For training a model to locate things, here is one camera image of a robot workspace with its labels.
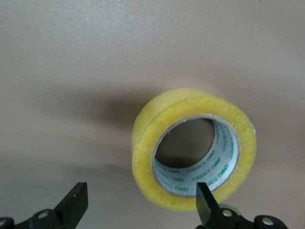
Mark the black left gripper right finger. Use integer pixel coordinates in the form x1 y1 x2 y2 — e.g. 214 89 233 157
195 182 288 229

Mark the yellow clear tape roll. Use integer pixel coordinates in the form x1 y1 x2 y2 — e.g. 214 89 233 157
131 88 258 213

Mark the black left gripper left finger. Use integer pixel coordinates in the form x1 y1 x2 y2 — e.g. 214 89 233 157
0 182 89 229

